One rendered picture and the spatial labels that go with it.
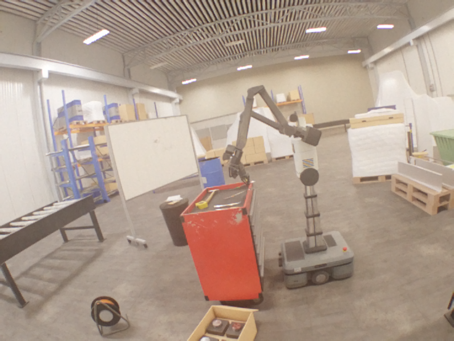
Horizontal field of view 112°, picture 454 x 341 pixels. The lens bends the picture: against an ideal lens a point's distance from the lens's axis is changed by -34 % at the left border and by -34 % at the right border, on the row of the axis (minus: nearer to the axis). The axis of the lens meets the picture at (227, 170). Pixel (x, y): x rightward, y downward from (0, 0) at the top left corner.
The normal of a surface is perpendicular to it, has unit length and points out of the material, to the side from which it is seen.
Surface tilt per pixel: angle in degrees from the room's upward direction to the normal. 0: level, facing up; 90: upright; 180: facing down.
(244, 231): 90
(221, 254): 90
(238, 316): 90
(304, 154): 90
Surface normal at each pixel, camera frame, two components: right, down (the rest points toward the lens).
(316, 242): -0.15, 0.19
